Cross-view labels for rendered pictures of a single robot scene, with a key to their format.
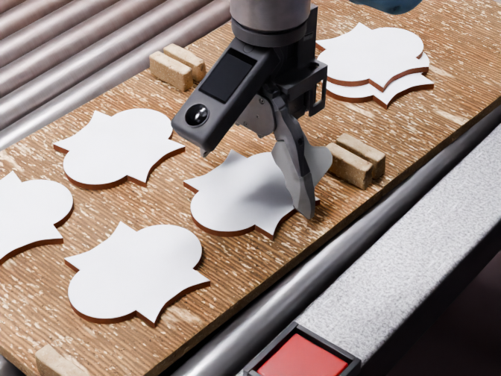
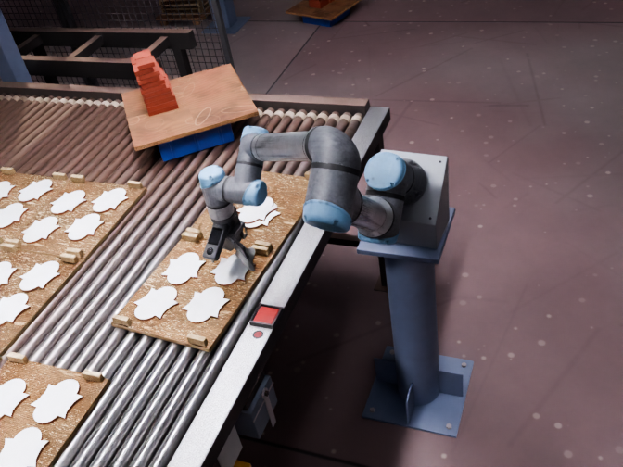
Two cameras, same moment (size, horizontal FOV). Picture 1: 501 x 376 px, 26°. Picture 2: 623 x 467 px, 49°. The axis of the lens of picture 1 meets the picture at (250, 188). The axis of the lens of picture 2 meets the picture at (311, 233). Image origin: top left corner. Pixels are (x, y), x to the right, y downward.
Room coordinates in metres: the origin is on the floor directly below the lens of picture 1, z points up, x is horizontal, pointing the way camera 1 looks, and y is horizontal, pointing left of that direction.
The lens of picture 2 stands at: (-0.77, 0.06, 2.33)
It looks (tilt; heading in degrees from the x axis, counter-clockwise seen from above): 39 degrees down; 349
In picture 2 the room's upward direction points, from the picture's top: 11 degrees counter-clockwise
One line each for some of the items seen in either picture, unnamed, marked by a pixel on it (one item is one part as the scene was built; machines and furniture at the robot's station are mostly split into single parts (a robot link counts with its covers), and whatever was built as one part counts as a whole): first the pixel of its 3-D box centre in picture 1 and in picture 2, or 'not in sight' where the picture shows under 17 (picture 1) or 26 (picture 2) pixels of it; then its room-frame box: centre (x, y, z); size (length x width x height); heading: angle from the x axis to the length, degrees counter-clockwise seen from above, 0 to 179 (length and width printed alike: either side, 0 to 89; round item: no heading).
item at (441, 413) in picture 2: not in sight; (413, 317); (0.87, -0.59, 0.44); 0.38 x 0.38 x 0.87; 51
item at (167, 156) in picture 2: not in sight; (189, 124); (1.80, -0.04, 0.97); 0.31 x 0.31 x 0.10; 0
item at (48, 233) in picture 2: not in sight; (77, 214); (1.43, 0.46, 0.94); 0.41 x 0.35 x 0.04; 141
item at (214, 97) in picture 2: not in sight; (186, 104); (1.87, -0.05, 1.03); 0.50 x 0.50 x 0.02; 0
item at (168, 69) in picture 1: (171, 71); (190, 236); (1.08, 0.09, 0.95); 0.06 x 0.02 x 0.03; 48
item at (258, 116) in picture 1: (272, 67); (227, 228); (0.89, -0.02, 1.08); 0.09 x 0.08 x 0.12; 138
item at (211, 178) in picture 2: not in sight; (215, 186); (0.88, -0.02, 1.24); 0.09 x 0.08 x 0.11; 48
